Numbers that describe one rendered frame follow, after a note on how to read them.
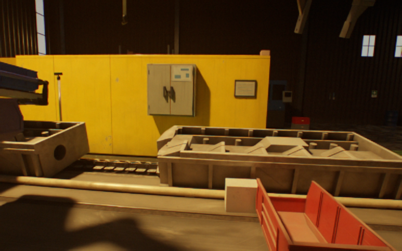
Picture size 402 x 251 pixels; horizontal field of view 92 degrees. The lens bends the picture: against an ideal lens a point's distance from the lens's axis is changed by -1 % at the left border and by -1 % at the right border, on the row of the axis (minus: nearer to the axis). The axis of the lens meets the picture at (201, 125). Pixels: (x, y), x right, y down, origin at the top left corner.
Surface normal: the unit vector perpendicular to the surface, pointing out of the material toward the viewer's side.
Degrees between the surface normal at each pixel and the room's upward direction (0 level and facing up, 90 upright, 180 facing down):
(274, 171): 100
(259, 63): 90
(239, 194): 90
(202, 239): 0
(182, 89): 90
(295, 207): 85
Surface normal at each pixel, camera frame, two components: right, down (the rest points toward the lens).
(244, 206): -0.06, 0.12
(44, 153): 1.00, 0.04
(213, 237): 0.03, -0.99
